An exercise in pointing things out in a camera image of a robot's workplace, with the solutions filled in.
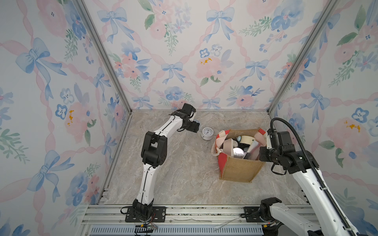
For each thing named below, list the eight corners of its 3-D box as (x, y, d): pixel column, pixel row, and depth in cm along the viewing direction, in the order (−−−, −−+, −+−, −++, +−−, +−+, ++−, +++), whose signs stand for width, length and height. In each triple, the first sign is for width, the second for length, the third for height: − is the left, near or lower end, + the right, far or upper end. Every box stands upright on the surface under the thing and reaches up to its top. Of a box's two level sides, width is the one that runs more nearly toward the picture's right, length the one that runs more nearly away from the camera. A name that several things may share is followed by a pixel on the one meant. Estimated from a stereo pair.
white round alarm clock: (201, 140, 105) (202, 136, 101) (201, 131, 110) (201, 127, 106) (213, 140, 105) (214, 136, 101) (212, 131, 110) (213, 127, 106)
